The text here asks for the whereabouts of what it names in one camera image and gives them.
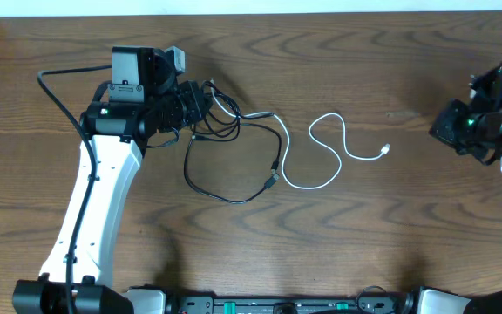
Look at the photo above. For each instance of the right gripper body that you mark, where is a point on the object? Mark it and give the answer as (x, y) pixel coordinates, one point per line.
(456, 126)

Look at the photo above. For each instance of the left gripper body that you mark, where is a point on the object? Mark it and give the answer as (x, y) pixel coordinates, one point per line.
(196, 101)

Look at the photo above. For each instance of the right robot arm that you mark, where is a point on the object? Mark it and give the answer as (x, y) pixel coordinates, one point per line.
(473, 128)

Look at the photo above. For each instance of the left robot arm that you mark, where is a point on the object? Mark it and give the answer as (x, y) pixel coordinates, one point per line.
(142, 98)

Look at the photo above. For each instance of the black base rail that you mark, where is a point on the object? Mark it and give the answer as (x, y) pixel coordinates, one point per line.
(255, 305)

